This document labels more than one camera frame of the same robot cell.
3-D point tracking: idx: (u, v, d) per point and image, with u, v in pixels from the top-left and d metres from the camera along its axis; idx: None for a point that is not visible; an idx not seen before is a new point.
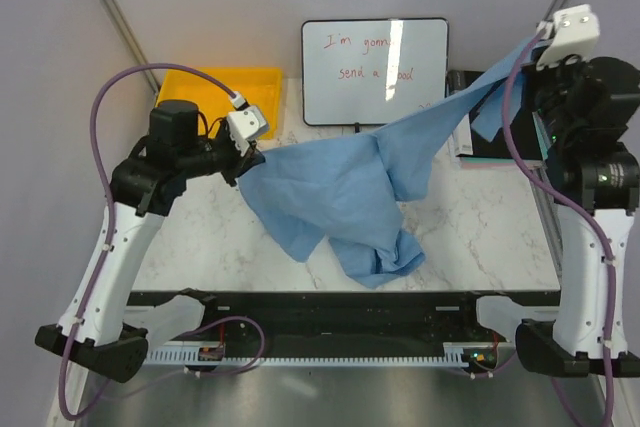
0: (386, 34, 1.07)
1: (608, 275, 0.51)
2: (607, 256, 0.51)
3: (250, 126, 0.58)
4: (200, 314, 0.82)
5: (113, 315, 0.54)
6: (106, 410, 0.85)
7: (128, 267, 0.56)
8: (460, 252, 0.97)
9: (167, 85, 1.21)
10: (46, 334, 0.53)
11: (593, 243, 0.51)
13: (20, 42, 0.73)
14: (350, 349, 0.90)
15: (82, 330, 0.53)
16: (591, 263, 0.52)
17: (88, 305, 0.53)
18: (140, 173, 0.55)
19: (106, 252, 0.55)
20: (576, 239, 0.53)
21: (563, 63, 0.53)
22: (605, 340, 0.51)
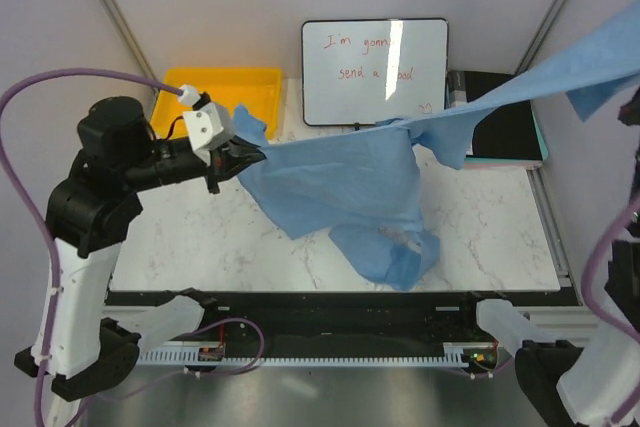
0: (386, 34, 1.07)
1: None
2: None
3: (203, 134, 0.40)
4: (200, 316, 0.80)
5: (84, 346, 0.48)
6: (107, 410, 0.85)
7: (89, 299, 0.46)
8: (460, 252, 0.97)
9: (167, 85, 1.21)
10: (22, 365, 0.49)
11: None
13: (20, 42, 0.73)
14: (349, 349, 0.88)
15: (52, 363, 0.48)
16: None
17: (52, 342, 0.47)
18: (79, 200, 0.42)
19: (56, 295, 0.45)
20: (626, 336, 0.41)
21: None
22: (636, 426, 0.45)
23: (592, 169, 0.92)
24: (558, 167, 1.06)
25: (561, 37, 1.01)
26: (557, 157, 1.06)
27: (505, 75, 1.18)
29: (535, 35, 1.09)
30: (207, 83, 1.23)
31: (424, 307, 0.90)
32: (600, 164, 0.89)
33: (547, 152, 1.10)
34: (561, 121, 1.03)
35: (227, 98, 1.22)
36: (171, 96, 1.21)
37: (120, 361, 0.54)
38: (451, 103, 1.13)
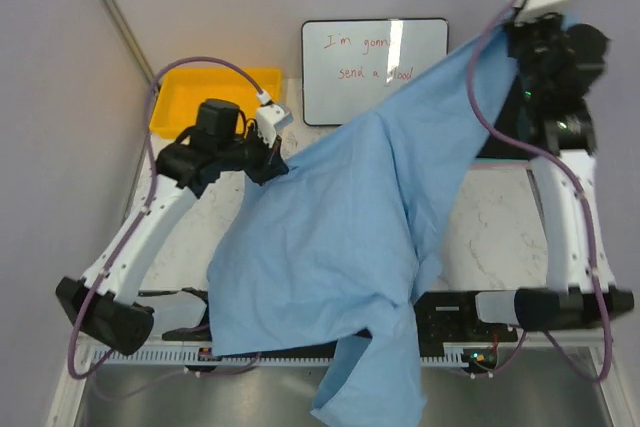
0: (386, 34, 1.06)
1: (585, 208, 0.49)
2: (579, 192, 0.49)
3: (277, 115, 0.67)
4: (202, 312, 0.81)
5: (137, 274, 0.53)
6: (107, 409, 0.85)
7: (157, 236, 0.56)
8: (460, 252, 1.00)
9: (168, 85, 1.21)
10: (67, 286, 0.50)
11: (565, 181, 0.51)
13: (19, 42, 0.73)
14: None
15: (104, 283, 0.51)
16: (564, 199, 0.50)
17: (115, 261, 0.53)
18: (182, 157, 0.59)
19: (142, 214, 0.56)
20: (549, 181, 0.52)
21: (542, 20, 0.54)
22: (594, 269, 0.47)
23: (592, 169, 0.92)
24: None
25: None
26: None
27: None
29: None
30: (206, 83, 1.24)
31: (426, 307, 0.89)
32: (601, 164, 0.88)
33: None
34: None
35: (226, 98, 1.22)
36: (171, 96, 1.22)
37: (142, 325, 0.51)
38: None
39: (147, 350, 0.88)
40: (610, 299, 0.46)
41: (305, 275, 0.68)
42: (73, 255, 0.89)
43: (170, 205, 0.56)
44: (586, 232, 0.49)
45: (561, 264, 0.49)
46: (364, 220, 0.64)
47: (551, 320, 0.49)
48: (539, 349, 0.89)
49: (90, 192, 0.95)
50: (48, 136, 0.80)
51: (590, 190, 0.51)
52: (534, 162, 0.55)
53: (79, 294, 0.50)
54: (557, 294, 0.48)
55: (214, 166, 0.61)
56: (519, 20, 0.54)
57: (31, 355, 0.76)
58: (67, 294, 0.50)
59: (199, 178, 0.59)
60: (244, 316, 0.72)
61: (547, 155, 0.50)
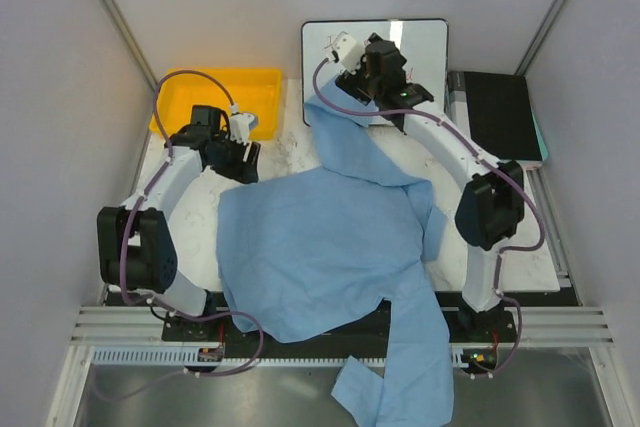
0: (387, 37, 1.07)
1: (446, 126, 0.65)
2: (438, 121, 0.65)
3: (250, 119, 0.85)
4: (202, 299, 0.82)
5: (167, 204, 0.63)
6: (106, 411, 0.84)
7: (180, 181, 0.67)
8: (460, 253, 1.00)
9: (167, 85, 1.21)
10: (110, 213, 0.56)
11: (427, 122, 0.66)
13: (19, 42, 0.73)
14: (343, 350, 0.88)
15: (145, 203, 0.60)
16: (432, 128, 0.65)
17: (151, 189, 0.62)
18: (189, 137, 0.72)
19: (167, 163, 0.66)
20: (423, 131, 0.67)
21: (362, 63, 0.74)
22: (479, 156, 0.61)
23: (592, 169, 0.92)
24: (558, 166, 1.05)
25: (561, 38, 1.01)
26: (556, 157, 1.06)
27: (504, 75, 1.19)
29: (535, 36, 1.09)
30: (207, 83, 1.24)
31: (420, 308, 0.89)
32: (600, 165, 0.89)
33: (547, 152, 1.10)
34: (560, 121, 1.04)
35: (226, 98, 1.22)
36: (171, 96, 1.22)
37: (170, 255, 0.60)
38: (451, 102, 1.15)
39: (148, 350, 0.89)
40: (505, 169, 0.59)
41: (316, 268, 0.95)
42: (73, 255, 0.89)
43: (188, 159, 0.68)
44: (463, 144, 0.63)
45: (462, 170, 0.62)
46: (347, 220, 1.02)
47: (478, 212, 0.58)
48: (539, 349, 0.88)
49: (89, 192, 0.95)
50: (48, 136, 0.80)
51: (444, 115, 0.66)
52: (405, 128, 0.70)
53: (119, 218, 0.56)
54: (466, 191, 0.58)
55: (212, 146, 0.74)
56: (350, 71, 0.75)
57: (30, 354, 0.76)
58: (110, 219, 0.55)
59: (203, 153, 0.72)
60: (274, 319, 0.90)
61: (405, 111, 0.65)
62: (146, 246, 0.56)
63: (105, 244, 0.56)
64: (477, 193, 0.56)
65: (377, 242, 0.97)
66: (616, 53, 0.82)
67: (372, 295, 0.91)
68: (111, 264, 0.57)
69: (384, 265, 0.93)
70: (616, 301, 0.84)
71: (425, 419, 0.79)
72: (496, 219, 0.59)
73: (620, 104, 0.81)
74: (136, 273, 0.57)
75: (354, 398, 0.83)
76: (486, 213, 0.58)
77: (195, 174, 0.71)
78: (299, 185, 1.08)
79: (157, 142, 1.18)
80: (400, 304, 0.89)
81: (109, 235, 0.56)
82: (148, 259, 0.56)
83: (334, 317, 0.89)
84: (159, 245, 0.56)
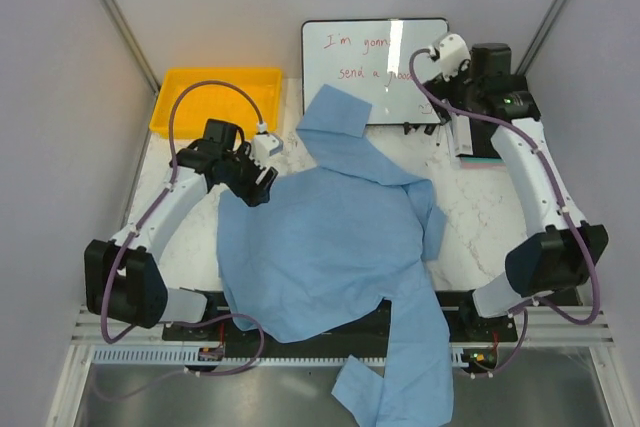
0: (386, 34, 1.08)
1: (541, 159, 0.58)
2: (534, 148, 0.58)
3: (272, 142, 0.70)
4: (202, 307, 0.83)
5: (161, 240, 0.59)
6: (107, 410, 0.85)
7: (178, 211, 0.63)
8: (461, 252, 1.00)
9: (167, 85, 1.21)
10: (98, 247, 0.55)
11: (521, 143, 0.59)
13: (19, 42, 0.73)
14: (344, 350, 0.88)
15: (136, 240, 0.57)
16: (525, 156, 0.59)
17: (144, 223, 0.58)
18: (196, 155, 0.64)
19: (167, 191, 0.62)
20: (512, 155, 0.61)
21: (460, 70, 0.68)
22: (563, 208, 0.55)
23: (592, 170, 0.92)
24: (558, 166, 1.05)
25: (561, 38, 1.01)
26: (556, 157, 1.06)
27: (504, 75, 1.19)
29: (535, 36, 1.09)
30: (207, 83, 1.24)
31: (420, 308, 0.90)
32: (601, 165, 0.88)
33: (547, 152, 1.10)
34: (560, 121, 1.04)
35: (226, 98, 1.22)
36: (171, 96, 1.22)
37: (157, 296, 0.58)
38: None
39: (148, 350, 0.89)
40: (586, 235, 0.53)
41: (317, 268, 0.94)
42: (73, 255, 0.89)
43: (190, 184, 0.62)
44: (549, 183, 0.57)
45: (535, 207, 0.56)
46: (345, 219, 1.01)
47: (535, 265, 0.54)
48: (539, 349, 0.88)
49: (89, 192, 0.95)
50: (48, 137, 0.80)
51: (543, 144, 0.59)
52: (494, 137, 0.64)
53: (108, 253, 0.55)
54: (532, 241, 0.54)
55: (222, 166, 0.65)
56: (446, 74, 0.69)
57: (30, 355, 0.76)
58: (96, 255, 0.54)
59: (210, 174, 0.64)
60: (274, 319, 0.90)
61: (501, 122, 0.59)
62: (130, 287, 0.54)
63: (91, 277, 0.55)
64: (544, 250, 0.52)
65: (377, 243, 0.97)
66: (616, 53, 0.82)
67: (372, 294, 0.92)
68: (97, 296, 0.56)
69: (384, 265, 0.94)
70: (616, 301, 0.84)
71: (424, 417, 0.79)
72: (550, 276, 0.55)
73: (620, 104, 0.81)
74: (120, 308, 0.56)
75: (354, 397, 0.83)
76: (544, 267, 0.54)
77: (199, 195, 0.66)
78: (301, 185, 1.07)
79: (157, 142, 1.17)
80: (401, 304, 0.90)
81: (96, 270, 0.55)
82: (131, 299, 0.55)
83: (333, 316, 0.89)
84: (144, 287, 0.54)
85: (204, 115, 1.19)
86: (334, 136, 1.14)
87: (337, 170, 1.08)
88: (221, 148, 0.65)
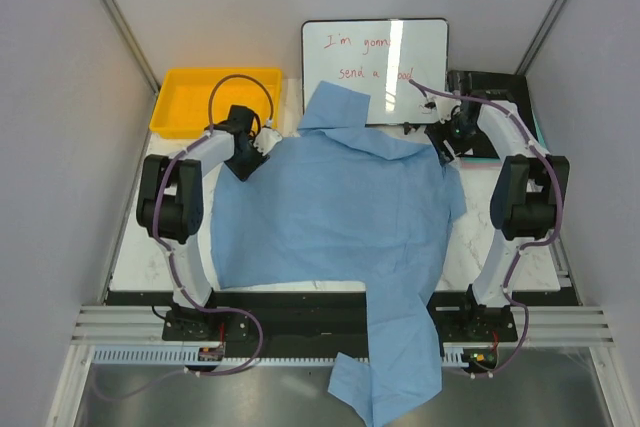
0: (386, 34, 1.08)
1: (510, 118, 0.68)
2: (506, 114, 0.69)
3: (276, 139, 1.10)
4: (207, 289, 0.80)
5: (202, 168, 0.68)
6: (107, 410, 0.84)
7: (213, 152, 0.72)
8: (460, 252, 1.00)
9: (168, 85, 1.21)
10: (153, 159, 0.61)
11: (495, 112, 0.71)
13: (19, 44, 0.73)
14: (338, 347, 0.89)
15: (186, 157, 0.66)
16: (500, 120, 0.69)
17: (192, 149, 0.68)
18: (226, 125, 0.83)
19: (207, 135, 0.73)
20: (492, 122, 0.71)
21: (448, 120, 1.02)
22: (529, 142, 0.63)
23: (591, 169, 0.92)
24: None
25: (561, 38, 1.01)
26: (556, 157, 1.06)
27: (504, 75, 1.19)
29: (535, 36, 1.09)
30: (207, 83, 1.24)
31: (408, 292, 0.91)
32: (600, 165, 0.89)
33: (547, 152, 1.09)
34: (560, 120, 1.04)
35: (226, 98, 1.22)
36: (171, 96, 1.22)
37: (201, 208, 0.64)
38: None
39: (148, 350, 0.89)
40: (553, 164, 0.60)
41: (309, 232, 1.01)
42: (74, 254, 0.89)
43: (222, 138, 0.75)
44: (517, 129, 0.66)
45: (509, 148, 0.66)
46: (340, 202, 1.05)
47: (509, 186, 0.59)
48: (538, 349, 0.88)
49: (90, 191, 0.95)
50: (48, 137, 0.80)
51: (514, 109, 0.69)
52: (479, 119, 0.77)
53: (162, 166, 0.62)
54: (504, 167, 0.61)
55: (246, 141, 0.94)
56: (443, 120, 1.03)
57: (30, 354, 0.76)
58: (154, 164, 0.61)
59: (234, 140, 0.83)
60: (252, 273, 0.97)
61: (481, 100, 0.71)
62: (182, 190, 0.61)
63: (146, 183, 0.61)
64: (512, 166, 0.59)
65: (371, 221, 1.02)
66: (616, 53, 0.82)
67: (348, 264, 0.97)
68: (147, 204, 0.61)
69: (370, 241, 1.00)
70: (615, 300, 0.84)
71: (415, 389, 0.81)
72: (526, 205, 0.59)
73: (620, 104, 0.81)
74: (168, 216, 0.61)
75: (351, 392, 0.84)
76: (518, 190, 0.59)
77: (226, 154, 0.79)
78: (309, 158, 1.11)
79: (156, 142, 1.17)
80: (377, 277, 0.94)
81: (151, 177, 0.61)
82: (181, 205, 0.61)
83: (309, 274, 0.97)
84: (193, 191, 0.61)
85: (204, 116, 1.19)
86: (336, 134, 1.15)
87: (344, 148, 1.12)
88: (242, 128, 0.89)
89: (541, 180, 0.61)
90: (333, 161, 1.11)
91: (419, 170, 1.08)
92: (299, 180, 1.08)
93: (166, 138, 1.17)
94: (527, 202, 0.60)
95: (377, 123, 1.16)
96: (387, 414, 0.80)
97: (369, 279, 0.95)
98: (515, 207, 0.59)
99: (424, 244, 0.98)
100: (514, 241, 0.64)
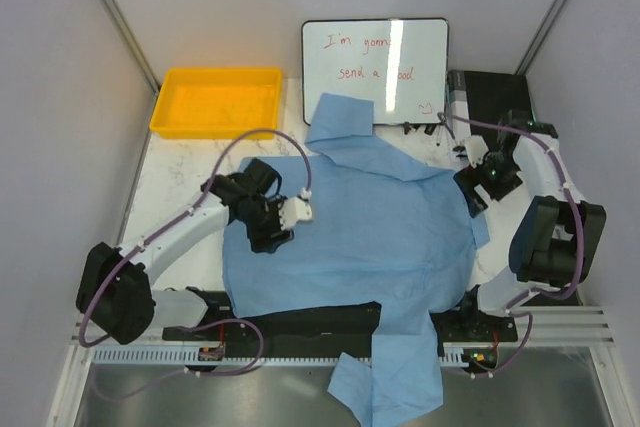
0: (386, 34, 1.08)
1: (550, 158, 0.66)
2: (545, 149, 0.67)
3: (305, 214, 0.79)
4: (200, 312, 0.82)
5: (159, 262, 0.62)
6: (107, 410, 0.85)
7: (188, 236, 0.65)
8: None
9: (168, 84, 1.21)
10: (100, 251, 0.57)
11: (533, 146, 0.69)
13: (19, 45, 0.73)
14: (338, 350, 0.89)
15: (137, 254, 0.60)
16: (537, 155, 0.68)
17: (153, 240, 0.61)
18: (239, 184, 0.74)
19: (186, 213, 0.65)
20: (528, 158, 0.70)
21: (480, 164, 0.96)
22: (565, 183, 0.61)
23: (592, 170, 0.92)
24: None
25: (561, 38, 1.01)
26: None
27: (504, 75, 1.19)
29: (535, 36, 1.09)
30: (207, 83, 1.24)
31: (412, 300, 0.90)
32: (600, 166, 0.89)
33: None
34: (561, 120, 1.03)
35: (228, 103, 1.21)
36: (171, 96, 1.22)
37: (139, 314, 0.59)
38: (451, 102, 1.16)
39: (148, 350, 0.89)
40: (584, 211, 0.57)
41: (306, 233, 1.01)
42: (74, 255, 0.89)
43: (211, 212, 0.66)
44: (555, 169, 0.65)
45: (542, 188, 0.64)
46: (346, 210, 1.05)
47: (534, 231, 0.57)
48: (539, 349, 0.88)
49: (89, 191, 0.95)
50: (48, 138, 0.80)
51: (555, 146, 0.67)
52: (515, 151, 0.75)
53: (109, 260, 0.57)
54: (531, 207, 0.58)
55: (248, 205, 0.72)
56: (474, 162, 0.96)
57: (30, 354, 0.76)
58: (98, 258, 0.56)
59: (235, 207, 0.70)
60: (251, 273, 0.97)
61: (520, 131, 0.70)
62: (118, 298, 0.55)
63: (88, 277, 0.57)
64: (540, 209, 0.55)
65: (372, 224, 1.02)
66: (616, 53, 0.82)
67: (350, 266, 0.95)
68: (86, 297, 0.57)
69: (387, 264, 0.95)
70: (616, 300, 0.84)
71: (415, 401, 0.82)
72: (548, 252, 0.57)
73: (621, 105, 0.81)
74: (101, 315, 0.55)
75: (350, 391, 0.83)
76: (541, 235, 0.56)
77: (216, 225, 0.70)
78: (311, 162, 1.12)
79: (156, 142, 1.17)
80: (395, 303, 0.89)
81: (93, 271, 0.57)
82: (115, 311, 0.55)
83: (327, 299, 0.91)
84: (133, 300, 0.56)
85: (204, 115, 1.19)
86: (344, 140, 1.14)
87: (358, 170, 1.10)
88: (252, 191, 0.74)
89: (569, 225, 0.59)
90: (336, 168, 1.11)
91: (426, 179, 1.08)
92: (301, 187, 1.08)
93: (166, 138, 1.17)
94: (549, 248, 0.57)
95: (377, 123, 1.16)
96: (389, 421, 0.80)
97: (371, 282, 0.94)
98: (536, 253, 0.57)
99: (426, 250, 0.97)
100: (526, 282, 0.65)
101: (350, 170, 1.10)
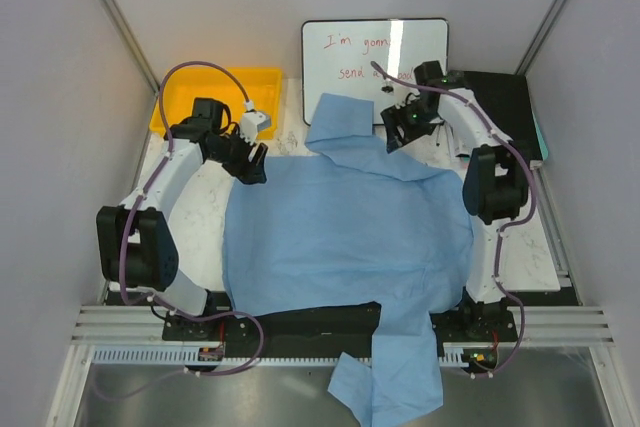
0: (386, 34, 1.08)
1: (472, 109, 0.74)
2: (465, 102, 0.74)
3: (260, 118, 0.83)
4: (201, 302, 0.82)
5: (165, 204, 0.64)
6: (107, 410, 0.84)
7: (178, 178, 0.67)
8: None
9: (168, 85, 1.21)
10: (108, 213, 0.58)
11: (456, 101, 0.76)
13: (20, 45, 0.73)
14: (338, 350, 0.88)
15: (144, 202, 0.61)
16: (460, 109, 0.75)
17: (152, 187, 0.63)
18: (191, 125, 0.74)
19: (167, 159, 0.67)
20: (454, 114, 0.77)
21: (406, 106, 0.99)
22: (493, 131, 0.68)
23: (591, 169, 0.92)
24: (558, 167, 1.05)
25: (561, 38, 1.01)
26: (556, 158, 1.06)
27: (504, 75, 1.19)
29: (535, 36, 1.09)
30: (207, 83, 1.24)
31: (412, 300, 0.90)
32: (600, 166, 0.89)
33: (547, 152, 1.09)
34: (561, 120, 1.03)
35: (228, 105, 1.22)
36: (171, 96, 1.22)
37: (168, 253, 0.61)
38: None
39: (148, 350, 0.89)
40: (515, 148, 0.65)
41: (306, 233, 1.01)
42: (73, 254, 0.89)
43: (187, 152, 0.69)
44: (480, 120, 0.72)
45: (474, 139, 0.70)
46: (346, 210, 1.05)
47: (480, 178, 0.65)
48: (538, 349, 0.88)
49: (89, 191, 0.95)
50: (48, 138, 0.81)
51: (473, 97, 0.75)
52: (441, 109, 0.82)
53: (119, 218, 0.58)
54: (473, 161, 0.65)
55: (214, 139, 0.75)
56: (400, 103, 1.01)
57: (30, 354, 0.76)
58: (108, 220, 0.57)
59: (203, 145, 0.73)
60: (251, 273, 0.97)
61: (440, 90, 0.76)
62: (145, 247, 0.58)
63: (107, 243, 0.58)
64: (479, 159, 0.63)
65: (372, 224, 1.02)
66: (616, 53, 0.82)
67: (351, 266, 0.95)
68: (113, 262, 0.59)
69: (386, 264, 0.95)
70: (616, 300, 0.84)
71: (415, 401, 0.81)
72: (497, 190, 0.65)
73: (621, 104, 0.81)
74: (135, 271, 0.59)
75: (350, 391, 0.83)
76: (489, 179, 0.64)
77: (195, 166, 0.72)
78: (311, 162, 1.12)
79: (157, 142, 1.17)
80: (395, 303, 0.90)
81: (108, 234, 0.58)
82: (147, 260, 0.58)
83: (326, 300, 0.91)
84: (158, 244, 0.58)
85: None
86: (344, 140, 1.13)
87: (358, 170, 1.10)
88: (210, 123, 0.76)
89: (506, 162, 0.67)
90: (336, 169, 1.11)
91: (426, 179, 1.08)
92: (301, 187, 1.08)
93: None
94: (496, 188, 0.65)
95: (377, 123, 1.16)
96: (389, 421, 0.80)
97: (372, 282, 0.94)
98: (488, 195, 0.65)
99: (425, 250, 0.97)
100: (494, 224, 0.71)
101: (349, 169, 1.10)
